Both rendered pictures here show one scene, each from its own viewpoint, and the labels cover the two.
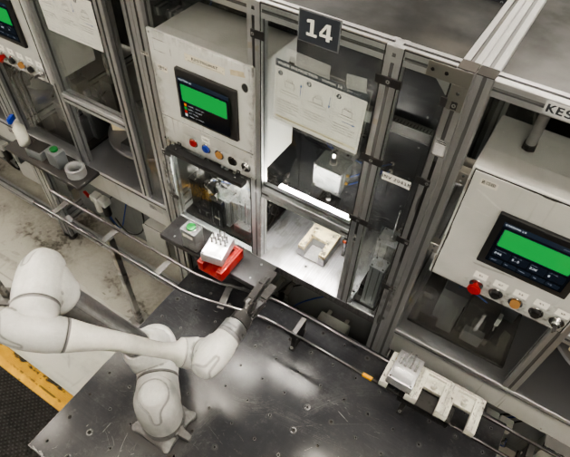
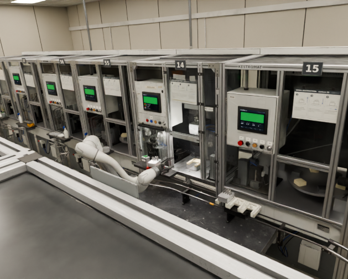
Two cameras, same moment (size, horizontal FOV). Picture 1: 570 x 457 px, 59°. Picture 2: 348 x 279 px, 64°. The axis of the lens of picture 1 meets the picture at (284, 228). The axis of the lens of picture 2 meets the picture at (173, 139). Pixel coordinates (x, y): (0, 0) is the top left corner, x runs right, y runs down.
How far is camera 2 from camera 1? 1.47 m
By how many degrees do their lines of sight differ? 30
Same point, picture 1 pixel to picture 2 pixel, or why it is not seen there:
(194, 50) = (147, 83)
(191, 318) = (142, 195)
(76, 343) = (99, 155)
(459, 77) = (216, 65)
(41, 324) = (89, 146)
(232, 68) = (158, 86)
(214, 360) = (145, 174)
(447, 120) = (217, 81)
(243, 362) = (161, 207)
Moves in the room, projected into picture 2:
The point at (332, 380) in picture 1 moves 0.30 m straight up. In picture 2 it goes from (198, 213) to (198, 185)
